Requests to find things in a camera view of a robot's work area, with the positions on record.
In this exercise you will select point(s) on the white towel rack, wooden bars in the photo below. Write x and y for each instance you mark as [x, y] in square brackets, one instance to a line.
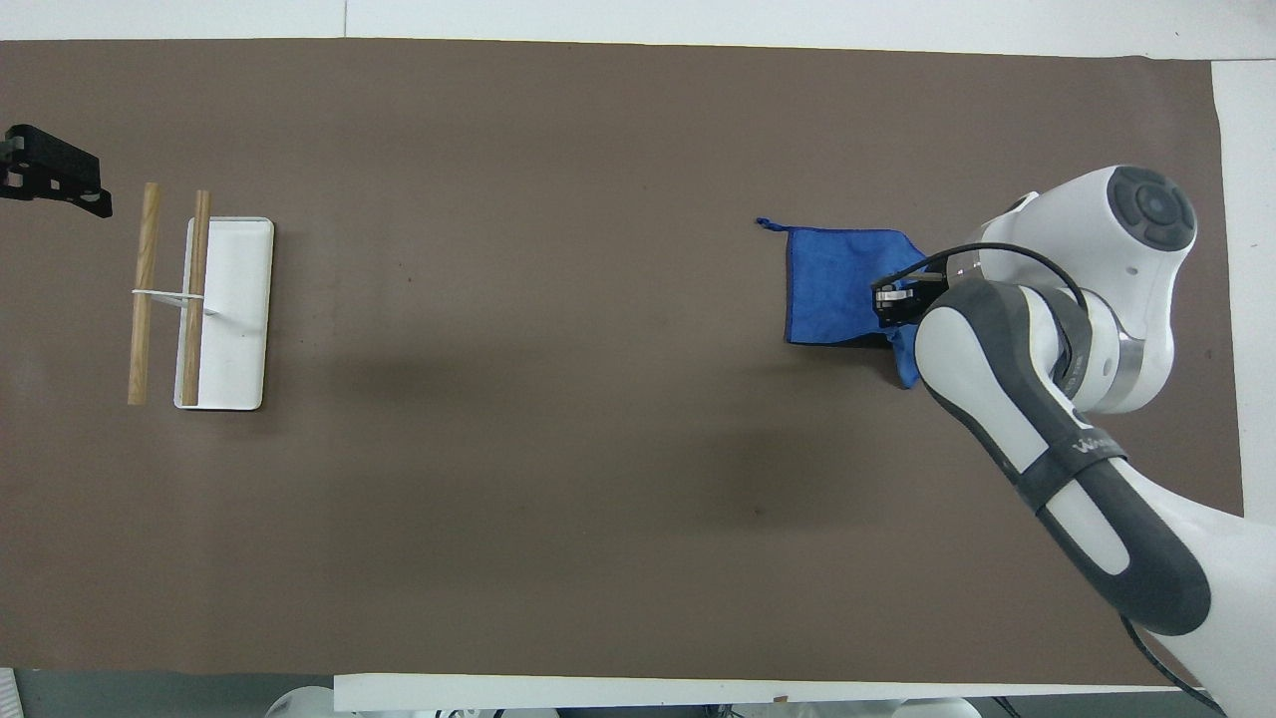
[239, 319]

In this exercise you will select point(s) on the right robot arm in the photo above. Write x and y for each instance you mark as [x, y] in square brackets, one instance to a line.
[997, 384]

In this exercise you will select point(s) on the black stand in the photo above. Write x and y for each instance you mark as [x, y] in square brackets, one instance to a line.
[55, 160]

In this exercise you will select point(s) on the blue towel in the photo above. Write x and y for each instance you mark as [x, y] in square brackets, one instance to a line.
[827, 284]

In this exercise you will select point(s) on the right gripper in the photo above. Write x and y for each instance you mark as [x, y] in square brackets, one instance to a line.
[890, 310]

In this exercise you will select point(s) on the wooden rack rod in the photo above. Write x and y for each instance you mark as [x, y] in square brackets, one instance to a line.
[148, 249]
[197, 249]

